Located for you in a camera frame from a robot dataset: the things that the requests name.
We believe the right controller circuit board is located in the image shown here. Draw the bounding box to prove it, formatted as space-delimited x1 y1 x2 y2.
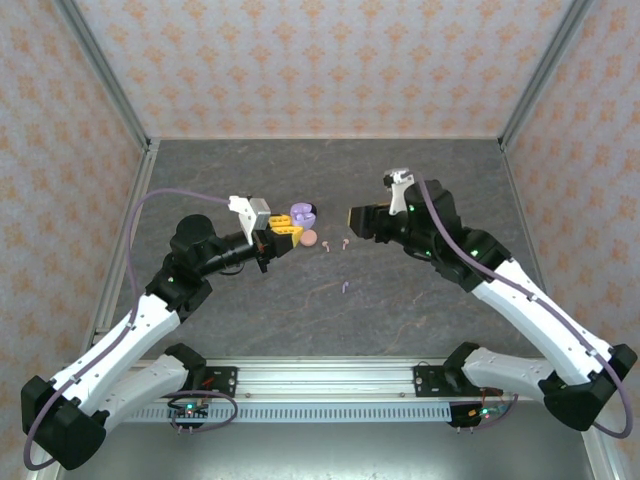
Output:
449 402 514 429

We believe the controller circuit board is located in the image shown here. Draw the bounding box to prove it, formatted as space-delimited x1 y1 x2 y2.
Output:
449 402 514 429
167 399 210 420

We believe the left controller circuit board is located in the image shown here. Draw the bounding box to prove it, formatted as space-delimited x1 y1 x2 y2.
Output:
167 399 210 420

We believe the white slotted cable duct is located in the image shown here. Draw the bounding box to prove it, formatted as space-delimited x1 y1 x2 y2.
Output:
107 402 484 424

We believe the purple earbud charging case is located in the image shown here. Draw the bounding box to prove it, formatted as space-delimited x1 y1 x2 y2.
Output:
290 201 317 225

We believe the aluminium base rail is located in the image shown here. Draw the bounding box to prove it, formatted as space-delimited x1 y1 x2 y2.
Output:
94 357 600 401

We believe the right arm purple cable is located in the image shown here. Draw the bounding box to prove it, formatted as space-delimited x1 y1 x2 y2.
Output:
413 172 632 440

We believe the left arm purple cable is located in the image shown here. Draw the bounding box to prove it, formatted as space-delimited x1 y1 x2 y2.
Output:
23 188 237 471

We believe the shiny metal base sheet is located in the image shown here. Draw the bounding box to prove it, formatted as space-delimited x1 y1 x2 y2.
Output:
29 419 621 480

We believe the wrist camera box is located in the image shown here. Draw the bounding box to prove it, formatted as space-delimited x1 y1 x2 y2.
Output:
227 194 272 246
382 168 416 217

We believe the aluminium side rail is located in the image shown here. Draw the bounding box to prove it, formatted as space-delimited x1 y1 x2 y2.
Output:
498 139 572 361
92 139 162 344

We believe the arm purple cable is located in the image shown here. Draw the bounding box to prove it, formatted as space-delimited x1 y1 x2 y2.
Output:
413 172 632 440
23 188 237 471

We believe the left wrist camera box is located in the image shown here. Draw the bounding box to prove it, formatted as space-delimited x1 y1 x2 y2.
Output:
227 194 272 246

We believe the aluminium frame post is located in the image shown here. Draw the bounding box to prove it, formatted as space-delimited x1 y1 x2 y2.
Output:
52 0 154 154
498 0 597 153

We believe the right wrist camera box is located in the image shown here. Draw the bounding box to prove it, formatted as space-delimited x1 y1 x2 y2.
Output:
382 168 416 217

